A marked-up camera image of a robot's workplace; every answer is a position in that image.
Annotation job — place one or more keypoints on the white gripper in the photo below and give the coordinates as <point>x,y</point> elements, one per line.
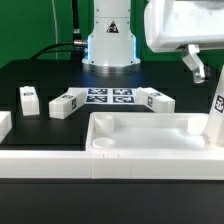
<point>171,24</point>

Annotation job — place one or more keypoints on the white desk tabletop tray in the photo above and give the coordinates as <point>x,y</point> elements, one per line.
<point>145,131</point>

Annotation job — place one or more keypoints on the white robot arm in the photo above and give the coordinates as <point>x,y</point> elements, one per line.
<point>111,45</point>

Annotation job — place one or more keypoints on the fiducial marker sheet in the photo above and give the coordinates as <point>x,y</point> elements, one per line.
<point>109,96</point>

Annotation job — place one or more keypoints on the white front fence bar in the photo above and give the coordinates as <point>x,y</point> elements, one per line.
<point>190,165</point>

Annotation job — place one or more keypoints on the white left fence block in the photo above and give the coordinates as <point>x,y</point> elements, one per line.
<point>5,124</point>

